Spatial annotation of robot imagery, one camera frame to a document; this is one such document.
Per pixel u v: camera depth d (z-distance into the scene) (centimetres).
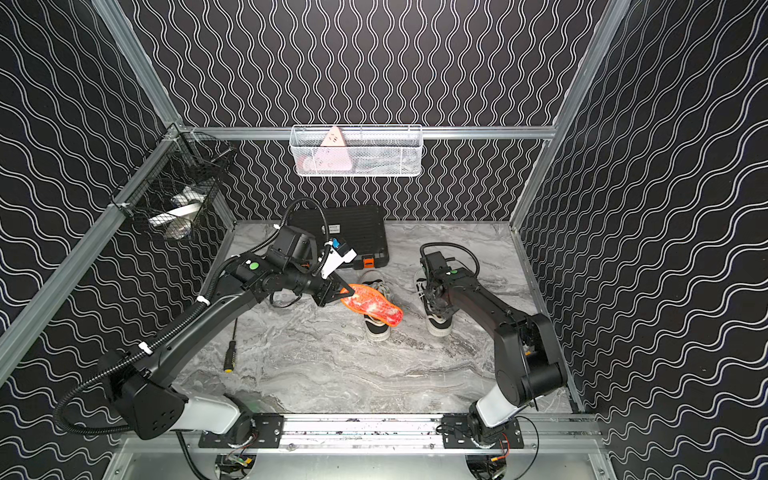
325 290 63
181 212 75
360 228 110
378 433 76
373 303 76
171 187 93
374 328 86
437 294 66
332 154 89
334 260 64
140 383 39
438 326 87
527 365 46
